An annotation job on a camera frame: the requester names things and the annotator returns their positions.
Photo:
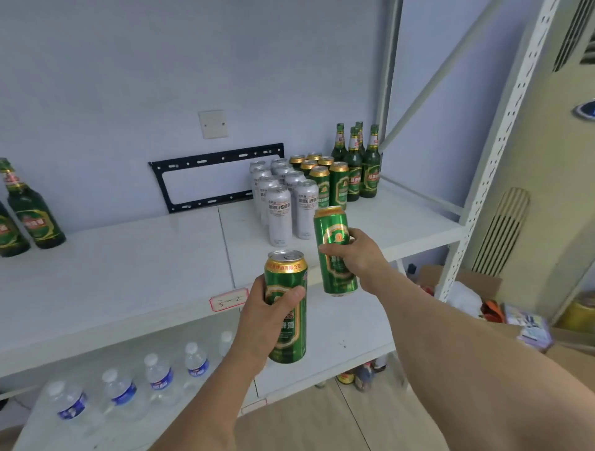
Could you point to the person's left hand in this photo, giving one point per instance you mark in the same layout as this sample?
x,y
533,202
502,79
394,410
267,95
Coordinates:
x,y
260,325

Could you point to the person's right hand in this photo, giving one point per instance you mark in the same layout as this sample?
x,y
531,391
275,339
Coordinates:
x,y
365,260

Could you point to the white metal shelf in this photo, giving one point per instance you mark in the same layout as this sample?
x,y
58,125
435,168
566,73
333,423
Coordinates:
x,y
116,279

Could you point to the person's right forearm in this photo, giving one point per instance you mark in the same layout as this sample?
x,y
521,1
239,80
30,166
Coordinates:
x,y
474,371

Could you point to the person's left forearm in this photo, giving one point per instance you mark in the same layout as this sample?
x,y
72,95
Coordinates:
x,y
209,409

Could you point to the clear water bottle blue label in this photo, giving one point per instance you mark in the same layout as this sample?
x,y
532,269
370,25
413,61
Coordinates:
x,y
196,363
122,391
226,343
160,377
72,405

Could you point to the small yellow green tin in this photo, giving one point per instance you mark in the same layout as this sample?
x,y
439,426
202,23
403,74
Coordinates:
x,y
345,377

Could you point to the white plastic bag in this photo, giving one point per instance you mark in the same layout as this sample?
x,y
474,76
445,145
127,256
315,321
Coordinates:
x,y
465,299

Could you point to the open brown cardboard box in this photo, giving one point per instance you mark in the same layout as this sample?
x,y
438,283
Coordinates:
x,y
474,279

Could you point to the stack of colourful magazines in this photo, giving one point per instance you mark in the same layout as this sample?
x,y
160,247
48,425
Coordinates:
x,y
530,325

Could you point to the beige air conditioner unit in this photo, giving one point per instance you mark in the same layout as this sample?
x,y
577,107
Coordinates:
x,y
548,186

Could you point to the cardboard box black print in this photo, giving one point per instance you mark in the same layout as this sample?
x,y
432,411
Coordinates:
x,y
574,362

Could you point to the black metal wall bracket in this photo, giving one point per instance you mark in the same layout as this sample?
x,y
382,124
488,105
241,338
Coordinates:
x,y
209,158

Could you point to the white blank wall plate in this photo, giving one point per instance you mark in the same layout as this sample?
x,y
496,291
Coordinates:
x,y
213,124

